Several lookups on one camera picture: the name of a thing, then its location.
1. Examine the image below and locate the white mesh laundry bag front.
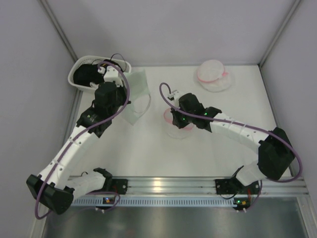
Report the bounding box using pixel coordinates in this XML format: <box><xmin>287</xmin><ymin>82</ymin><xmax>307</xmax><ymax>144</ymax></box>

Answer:
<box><xmin>163</xmin><ymin>109</ymin><xmax>194</xmax><ymax>139</ymax></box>

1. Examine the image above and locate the mint green bra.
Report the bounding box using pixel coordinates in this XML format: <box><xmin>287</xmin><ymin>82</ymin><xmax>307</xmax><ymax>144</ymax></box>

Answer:
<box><xmin>121</xmin><ymin>69</ymin><xmax>152</xmax><ymax>125</ymax></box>

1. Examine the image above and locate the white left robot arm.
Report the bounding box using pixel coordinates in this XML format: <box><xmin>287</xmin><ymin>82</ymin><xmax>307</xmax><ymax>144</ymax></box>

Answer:
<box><xmin>26</xmin><ymin>82</ymin><xmax>129</xmax><ymax>215</ymax></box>

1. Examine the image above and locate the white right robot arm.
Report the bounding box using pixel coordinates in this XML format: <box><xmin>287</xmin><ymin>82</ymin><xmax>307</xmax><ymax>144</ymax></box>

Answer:
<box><xmin>168</xmin><ymin>90</ymin><xmax>295</xmax><ymax>186</ymax></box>

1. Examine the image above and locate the white plastic laundry basket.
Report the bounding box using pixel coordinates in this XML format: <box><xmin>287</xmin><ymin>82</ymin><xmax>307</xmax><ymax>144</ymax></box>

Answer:
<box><xmin>68</xmin><ymin>55</ymin><xmax>132</xmax><ymax>94</ymax></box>

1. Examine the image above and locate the black garment in basket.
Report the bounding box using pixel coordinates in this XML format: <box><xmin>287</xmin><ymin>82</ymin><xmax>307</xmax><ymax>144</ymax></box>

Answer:
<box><xmin>73</xmin><ymin>53</ymin><xmax>128</xmax><ymax>86</ymax></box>

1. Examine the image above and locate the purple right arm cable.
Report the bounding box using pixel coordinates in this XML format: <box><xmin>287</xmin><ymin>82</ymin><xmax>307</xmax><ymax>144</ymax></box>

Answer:
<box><xmin>159</xmin><ymin>83</ymin><xmax>303</xmax><ymax>211</ymax></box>

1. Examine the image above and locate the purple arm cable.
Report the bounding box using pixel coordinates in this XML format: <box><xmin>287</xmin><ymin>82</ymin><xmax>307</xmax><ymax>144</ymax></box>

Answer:
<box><xmin>159</xmin><ymin>83</ymin><xmax>303</xmax><ymax>211</ymax></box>
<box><xmin>34</xmin><ymin>61</ymin><xmax>132</xmax><ymax>220</ymax></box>

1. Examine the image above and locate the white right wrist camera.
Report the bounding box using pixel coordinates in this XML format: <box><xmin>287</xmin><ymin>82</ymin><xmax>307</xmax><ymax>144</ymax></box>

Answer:
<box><xmin>167</xmin><ymin>90</ymin><xmax>183</xmax><ymax>107</ymax></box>

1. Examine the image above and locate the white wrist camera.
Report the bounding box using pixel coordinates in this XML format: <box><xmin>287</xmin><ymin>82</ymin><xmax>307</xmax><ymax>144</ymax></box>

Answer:
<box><xmin>167</xmin><ymin>90</ymin><xmax>183</xmax><ymax>107</ymax></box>
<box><xmin>98</xmin><ymin>66</ymin><xmax>122</xmax><ymax>87</ymax></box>

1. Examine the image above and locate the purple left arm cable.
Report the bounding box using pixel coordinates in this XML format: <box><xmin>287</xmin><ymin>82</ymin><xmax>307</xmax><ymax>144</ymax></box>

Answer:
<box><xmin>34</xmin><ymin>61</ymin><xmax>132</xmax><ymax>220</ymax></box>

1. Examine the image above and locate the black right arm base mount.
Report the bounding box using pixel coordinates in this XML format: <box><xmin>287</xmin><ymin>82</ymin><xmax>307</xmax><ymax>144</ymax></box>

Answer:
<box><xmin>215</xmin><ymin>178</ymin><xmax>260</xmax><ymax>195</ymax></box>

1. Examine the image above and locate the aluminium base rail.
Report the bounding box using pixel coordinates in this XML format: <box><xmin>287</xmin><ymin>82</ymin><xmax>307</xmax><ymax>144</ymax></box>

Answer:
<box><xmin>41</xmin><ymin>176</ymin><xmax>309</xmax><ymax>198</ymax></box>

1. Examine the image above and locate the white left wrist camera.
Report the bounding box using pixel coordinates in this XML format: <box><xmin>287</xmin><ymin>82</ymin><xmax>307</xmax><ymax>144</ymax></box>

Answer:
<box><xmin>98</xmin><ymin>66</ymin><xmax>122</xmax><ymax>87</ymax></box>

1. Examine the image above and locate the grey slotted cable duct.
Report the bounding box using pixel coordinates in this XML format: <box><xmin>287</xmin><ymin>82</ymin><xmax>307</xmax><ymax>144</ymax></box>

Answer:
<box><xmin>71</xmin><ymin>196</ymin><xmax>237</xmax><ymax>207</ymax></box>

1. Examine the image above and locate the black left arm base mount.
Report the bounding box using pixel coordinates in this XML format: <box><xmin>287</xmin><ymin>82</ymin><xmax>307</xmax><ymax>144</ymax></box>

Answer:
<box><xmin>89</xmin><ymin>178</ymin><xmax>128</xmax><ymax>195</ymax></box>

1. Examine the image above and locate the aluminium corner post right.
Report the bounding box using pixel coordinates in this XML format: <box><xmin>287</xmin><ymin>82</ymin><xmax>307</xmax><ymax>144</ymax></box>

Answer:
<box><xmin>258</xmin><ymin>0</ymin><xmax>303</xmax><ymax>68</ymax></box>

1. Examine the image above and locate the aluminium corner post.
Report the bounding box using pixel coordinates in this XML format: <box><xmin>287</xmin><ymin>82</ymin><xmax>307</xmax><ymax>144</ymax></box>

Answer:
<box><xmin>258</xmin><ymin>0</ymin><xmax>303</xmax><ymax>68</ymax></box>
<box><xmin>38</xmin><ymin>0</ymin><xmax>78</xmax><ymax>62</ymax></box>

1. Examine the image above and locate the aluminium corner post left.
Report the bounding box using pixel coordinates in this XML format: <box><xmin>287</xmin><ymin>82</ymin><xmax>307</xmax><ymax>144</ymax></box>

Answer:
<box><xmin>38</xmin><ymin>0</ymin><xmax>78</xmax><ymax>62</ymax></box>

